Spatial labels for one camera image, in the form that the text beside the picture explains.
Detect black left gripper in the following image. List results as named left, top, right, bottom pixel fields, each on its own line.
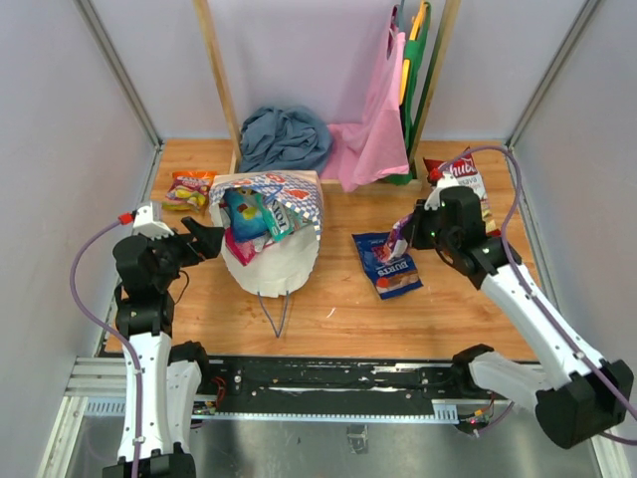
left=141, top=216, right=224, bottom=289

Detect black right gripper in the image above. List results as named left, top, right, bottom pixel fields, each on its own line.
left=399, top=199, right=458, bottom=254

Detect colourful orange candy bag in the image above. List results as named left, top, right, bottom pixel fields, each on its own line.
left=161, top=170, right=217, bottom=212

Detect purple snack packet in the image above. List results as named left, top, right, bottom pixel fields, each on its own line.
left=380, top=214, right=412, bottom=264

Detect red Chubi cassava chips bag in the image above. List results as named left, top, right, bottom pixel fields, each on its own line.
left=423, top=153, right=501, bottom=236

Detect blue Burts chips bag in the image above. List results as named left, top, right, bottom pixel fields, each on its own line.
left=352, top=232, right=423, bottom=300

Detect teal Fox's candy bag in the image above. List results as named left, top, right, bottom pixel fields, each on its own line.
left=258, top=195, right=302, bottom=242

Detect blue checkered paper bag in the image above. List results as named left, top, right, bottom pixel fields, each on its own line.
left=206, top=170, right=324, bottom=340

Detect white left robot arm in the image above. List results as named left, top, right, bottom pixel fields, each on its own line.
left=103, top=217, right=225, bottom=477

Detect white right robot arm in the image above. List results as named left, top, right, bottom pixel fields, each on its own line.
left=403, top=179, right=636, bottom=449

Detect blue gummy candy bag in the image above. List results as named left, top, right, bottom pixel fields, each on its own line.
left=224, top=188, right=269, bottom=242

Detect pink snack packet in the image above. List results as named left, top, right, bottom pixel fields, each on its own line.
left=224, top=228, right=275, bottom=266

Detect pink t-shirt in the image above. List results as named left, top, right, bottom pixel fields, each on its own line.
left=319, top=16, right=409, bottom=192

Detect blue crumpled cloth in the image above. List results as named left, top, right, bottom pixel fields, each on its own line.
left=238, top=107, right=332, bottom=174

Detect green t-shirt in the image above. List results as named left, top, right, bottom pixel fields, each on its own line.
left=375, top=2, right=433, bottom=186

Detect yellow clothes hanger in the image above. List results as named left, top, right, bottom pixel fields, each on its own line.
left=399, top=1, right=431, bottom=106

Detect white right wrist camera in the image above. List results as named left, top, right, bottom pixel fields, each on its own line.
left=428, top=167, right=458, bottom=189

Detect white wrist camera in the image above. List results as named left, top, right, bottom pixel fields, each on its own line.
left=117, top=200, right=174, bottom=240
left=428, top=167, right=458, bottom=189

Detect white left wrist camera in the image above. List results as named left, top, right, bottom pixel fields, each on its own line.
left=117, top=200, right=174, bottom=240

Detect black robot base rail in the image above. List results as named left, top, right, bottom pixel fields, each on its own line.
left=153, top=354, right=514, bottom=424

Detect aluminium frame rails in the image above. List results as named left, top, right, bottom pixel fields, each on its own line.
left=39, top=0, right=637, bottom=478

